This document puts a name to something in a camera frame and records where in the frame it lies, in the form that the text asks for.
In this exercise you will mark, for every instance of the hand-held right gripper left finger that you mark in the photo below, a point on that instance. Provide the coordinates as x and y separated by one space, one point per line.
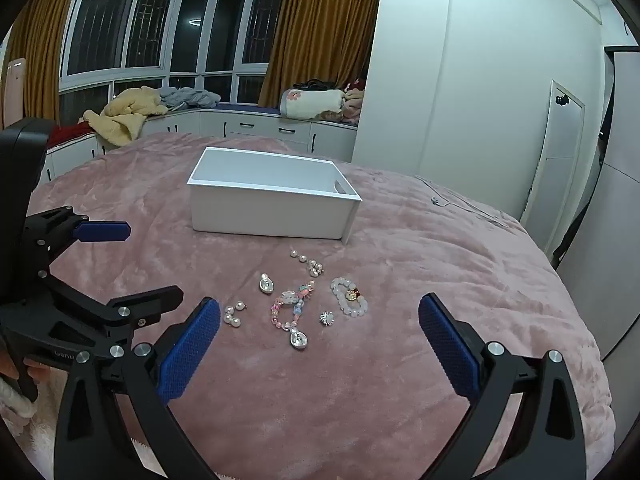
192 350

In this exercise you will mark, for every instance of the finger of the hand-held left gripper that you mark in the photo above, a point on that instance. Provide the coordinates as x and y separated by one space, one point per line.
102 231
150 300

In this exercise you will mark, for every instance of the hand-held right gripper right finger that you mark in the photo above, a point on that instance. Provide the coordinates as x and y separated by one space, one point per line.
445 350

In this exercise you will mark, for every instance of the white storage box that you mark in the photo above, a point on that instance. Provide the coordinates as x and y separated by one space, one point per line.
270 210

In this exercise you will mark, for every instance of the person's left forearm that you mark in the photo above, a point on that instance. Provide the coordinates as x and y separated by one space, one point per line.
12 397

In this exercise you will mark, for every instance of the person's left hand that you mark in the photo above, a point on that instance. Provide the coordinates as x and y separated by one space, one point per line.
37 367

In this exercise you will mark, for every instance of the pearl cluster earring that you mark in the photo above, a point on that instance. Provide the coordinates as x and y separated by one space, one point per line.
231 316

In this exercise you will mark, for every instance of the red cloth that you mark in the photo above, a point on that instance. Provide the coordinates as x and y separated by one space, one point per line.
70 132

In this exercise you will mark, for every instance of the pink plush blanket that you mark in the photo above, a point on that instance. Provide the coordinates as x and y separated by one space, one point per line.
400 285

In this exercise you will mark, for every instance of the pale pink panel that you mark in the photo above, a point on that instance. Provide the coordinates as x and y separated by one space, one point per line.
12 90

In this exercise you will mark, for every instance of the silver teardrop earring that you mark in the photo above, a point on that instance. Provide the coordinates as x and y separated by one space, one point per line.
298 341
266 285

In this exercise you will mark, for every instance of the yellow fleece blanket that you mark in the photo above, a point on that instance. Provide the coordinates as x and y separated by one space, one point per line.
125 115

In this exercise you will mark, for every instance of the silver starburst brooch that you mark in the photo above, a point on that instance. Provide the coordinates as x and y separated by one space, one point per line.
327 319

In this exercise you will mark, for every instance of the mustard curtain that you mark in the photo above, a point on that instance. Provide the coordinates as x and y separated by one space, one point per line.
45 45
320 30

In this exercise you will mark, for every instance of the grey clothes pile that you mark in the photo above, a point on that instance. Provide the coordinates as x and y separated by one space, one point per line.
190 96

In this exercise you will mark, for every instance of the white window seat cabinets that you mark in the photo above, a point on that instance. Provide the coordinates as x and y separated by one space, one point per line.
260 127

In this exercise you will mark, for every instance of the bay window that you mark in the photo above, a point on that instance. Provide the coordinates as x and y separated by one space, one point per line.
160 10

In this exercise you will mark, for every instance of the white door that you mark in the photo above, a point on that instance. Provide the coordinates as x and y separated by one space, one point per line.
555 160

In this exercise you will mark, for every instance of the white floral pillow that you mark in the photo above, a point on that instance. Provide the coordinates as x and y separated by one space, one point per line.
310 102

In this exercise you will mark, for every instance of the black bag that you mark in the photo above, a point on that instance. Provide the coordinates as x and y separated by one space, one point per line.
315 84

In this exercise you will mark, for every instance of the pink plush pile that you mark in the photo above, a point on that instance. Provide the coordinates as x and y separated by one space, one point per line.
354 102

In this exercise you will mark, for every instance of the white wardrobe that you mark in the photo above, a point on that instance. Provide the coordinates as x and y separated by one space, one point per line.
475 85

